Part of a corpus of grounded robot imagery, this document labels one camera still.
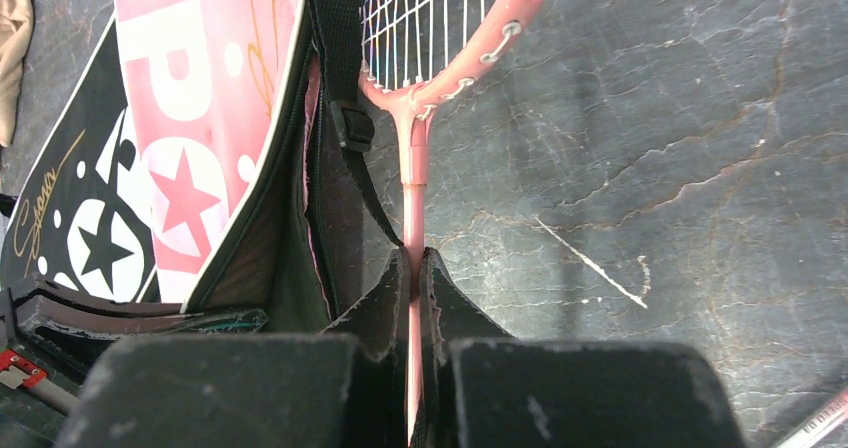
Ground pink frame racket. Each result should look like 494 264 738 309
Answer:
774 387 847 448
360 0 545 447

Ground pink sport racket bag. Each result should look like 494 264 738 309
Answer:
114 0 374 331

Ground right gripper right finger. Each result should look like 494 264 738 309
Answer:
419 248 745 447

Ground beige crumpled cloth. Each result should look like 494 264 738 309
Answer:
1 0 34 148

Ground black sport racket bag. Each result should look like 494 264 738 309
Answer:
1 18 156 303

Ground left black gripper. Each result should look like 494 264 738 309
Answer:
1 279 268 412

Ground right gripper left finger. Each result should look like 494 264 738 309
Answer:
57 249 411 447

